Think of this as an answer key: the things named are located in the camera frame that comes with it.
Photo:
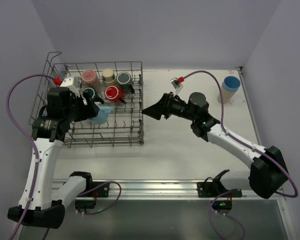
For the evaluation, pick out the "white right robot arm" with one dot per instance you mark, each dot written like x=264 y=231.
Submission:
x=267 y=167

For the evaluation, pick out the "dark grey mug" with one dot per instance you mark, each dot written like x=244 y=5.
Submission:
x=125 y=82

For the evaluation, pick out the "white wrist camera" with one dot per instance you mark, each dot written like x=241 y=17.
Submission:
x=177 y=82
x=71 y=83

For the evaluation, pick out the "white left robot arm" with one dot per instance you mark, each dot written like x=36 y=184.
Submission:
x=38 y=205

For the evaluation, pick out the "aluminium mounting rail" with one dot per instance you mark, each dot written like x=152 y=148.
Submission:
x=156 y=190

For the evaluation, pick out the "right black controller box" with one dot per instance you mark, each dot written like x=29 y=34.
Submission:
x=222 y=206

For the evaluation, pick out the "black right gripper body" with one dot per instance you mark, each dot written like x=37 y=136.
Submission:
x=168 y=106

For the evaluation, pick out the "dark green mug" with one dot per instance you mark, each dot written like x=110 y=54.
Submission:
x=93 y=95

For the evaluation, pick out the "red mug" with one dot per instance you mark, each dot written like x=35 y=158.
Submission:
x=115 y=94

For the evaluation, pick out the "light blue cup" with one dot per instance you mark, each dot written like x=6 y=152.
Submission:
x=102 y=115

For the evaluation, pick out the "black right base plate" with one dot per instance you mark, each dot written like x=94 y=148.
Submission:
x=213 y=187

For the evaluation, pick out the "cream ribbed cup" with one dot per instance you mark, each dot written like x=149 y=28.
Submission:
x=108 y=77

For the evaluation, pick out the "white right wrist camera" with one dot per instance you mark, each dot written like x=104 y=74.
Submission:
x=177 y=82

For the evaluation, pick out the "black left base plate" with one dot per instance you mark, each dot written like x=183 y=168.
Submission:
x=101 y=192

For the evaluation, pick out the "tall beige cup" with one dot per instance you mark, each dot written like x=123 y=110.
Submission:
x=226 y=96

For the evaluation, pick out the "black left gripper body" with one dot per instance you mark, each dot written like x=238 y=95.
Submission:
x=87 y=108

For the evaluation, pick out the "left black controller box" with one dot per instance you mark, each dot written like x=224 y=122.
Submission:
x=84 y=205

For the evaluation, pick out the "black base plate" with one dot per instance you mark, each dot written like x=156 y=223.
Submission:
x=101 y=192
x=213 y=187

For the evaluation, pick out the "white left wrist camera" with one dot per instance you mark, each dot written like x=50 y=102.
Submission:
x=71 y=83

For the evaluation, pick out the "black controller box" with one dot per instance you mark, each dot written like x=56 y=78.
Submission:
x=84 y=205
x=222 y=206

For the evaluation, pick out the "pink patterned mug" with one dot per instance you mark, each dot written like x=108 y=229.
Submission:
x=90 y=79

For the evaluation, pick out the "grey wire dish rack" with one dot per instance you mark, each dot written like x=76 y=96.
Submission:
x=124 y=126

